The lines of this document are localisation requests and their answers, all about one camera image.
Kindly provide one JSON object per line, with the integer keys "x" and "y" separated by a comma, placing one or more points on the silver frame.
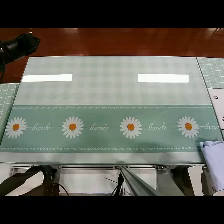
{"x": 140, "y": 186}

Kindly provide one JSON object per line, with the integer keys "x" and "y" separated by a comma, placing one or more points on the light blue shirt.
{"x": 215, "y": 163}

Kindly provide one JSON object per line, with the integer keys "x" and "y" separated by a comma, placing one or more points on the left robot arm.
{"x": 20, "y": 45}

